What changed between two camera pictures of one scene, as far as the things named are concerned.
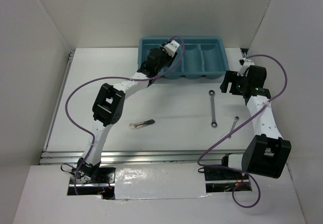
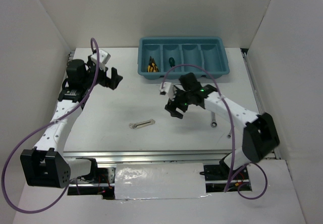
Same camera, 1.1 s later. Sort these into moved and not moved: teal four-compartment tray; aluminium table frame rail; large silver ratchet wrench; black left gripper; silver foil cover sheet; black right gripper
Moved: black left gripper; black right gripper
Not moved: aluminium table frame rail; silver foil cover sheet; large silver ratchet wrench; teal four-compartment tray
